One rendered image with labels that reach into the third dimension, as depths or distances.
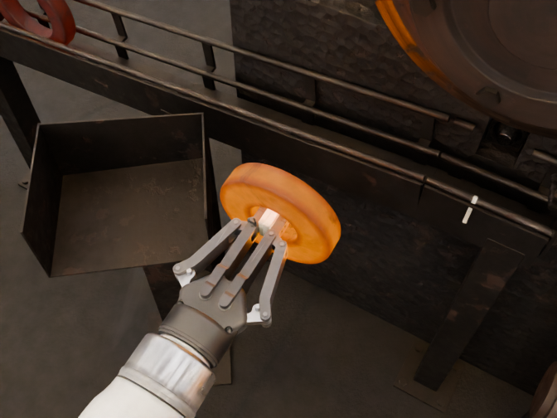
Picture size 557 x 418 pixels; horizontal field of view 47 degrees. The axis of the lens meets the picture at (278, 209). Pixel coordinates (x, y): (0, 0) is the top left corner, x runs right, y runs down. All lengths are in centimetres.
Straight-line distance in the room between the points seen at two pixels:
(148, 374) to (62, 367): 101
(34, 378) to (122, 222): 68
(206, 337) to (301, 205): 18
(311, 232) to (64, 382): 102
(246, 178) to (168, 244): 33
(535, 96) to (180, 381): 45
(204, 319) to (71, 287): 109
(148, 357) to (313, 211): 24
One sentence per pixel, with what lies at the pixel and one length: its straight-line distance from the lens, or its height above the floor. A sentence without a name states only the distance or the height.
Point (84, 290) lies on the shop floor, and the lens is 173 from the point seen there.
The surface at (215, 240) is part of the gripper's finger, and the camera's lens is 74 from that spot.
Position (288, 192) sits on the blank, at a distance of 71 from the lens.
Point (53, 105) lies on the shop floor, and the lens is 215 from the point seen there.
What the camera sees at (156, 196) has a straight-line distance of 110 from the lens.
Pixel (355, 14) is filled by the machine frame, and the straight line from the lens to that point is 97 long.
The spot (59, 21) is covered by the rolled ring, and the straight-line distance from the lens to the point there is 131.
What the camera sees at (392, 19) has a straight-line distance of 81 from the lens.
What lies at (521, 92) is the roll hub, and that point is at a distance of 70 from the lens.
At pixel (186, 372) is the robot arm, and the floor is 87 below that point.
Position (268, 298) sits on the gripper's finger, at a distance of 70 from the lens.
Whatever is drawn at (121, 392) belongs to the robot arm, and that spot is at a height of 87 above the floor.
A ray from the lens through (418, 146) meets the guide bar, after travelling 104.
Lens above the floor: 148
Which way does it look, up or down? 56 degrees down
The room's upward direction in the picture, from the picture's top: straight up
